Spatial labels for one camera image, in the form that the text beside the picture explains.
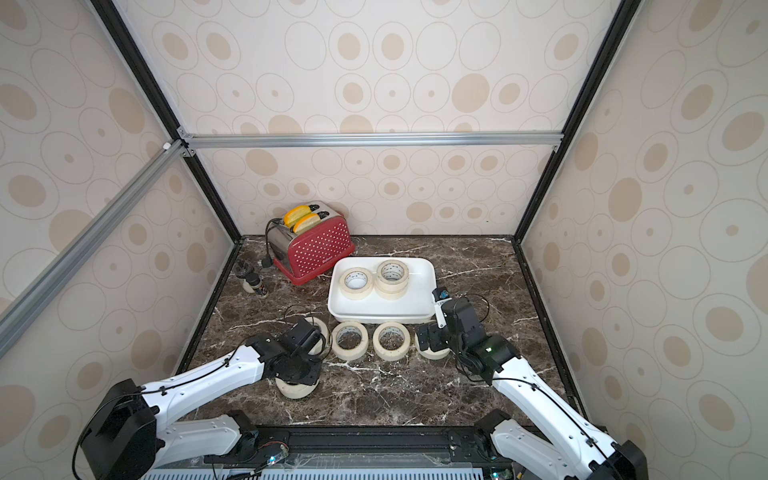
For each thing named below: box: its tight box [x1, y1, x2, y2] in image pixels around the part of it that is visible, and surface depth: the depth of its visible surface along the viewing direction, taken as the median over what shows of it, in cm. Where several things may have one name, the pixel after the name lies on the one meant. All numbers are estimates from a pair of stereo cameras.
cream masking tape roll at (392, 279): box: [375, 259, 410, 301], surface depth 102 cm
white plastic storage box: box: [328, 257, 437, 323], surface depth 102 cm
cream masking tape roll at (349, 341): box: [331, 321, 369, 361], surface depth 93 cm
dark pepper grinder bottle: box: [246, 272, 268, 297], surface depth 99 cm
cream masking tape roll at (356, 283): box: [339, 266, 374, 301], surface depth 105 cm
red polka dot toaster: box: [262, 200, 355, 285], surface depth 102 cm
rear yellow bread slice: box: [284, 205, 312, 228], surface depth 100 cm
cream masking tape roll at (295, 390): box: [275, 377, 320, 399], surface depth 80 cm
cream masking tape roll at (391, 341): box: [372, 321, 411, 362], surface depth 92 cm
